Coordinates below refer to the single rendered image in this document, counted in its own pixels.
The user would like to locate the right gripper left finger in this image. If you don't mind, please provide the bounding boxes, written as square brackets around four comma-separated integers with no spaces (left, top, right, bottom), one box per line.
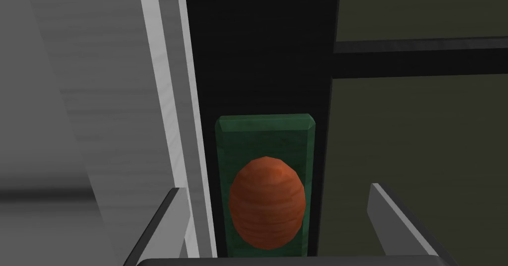
[123,187,192,266]

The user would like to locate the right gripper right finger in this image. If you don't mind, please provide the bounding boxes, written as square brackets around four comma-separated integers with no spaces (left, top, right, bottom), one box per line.
[366,182,460,266]

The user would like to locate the orange and green door knob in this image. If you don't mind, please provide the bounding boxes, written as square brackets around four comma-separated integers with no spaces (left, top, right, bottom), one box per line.
[214,113,317,258]

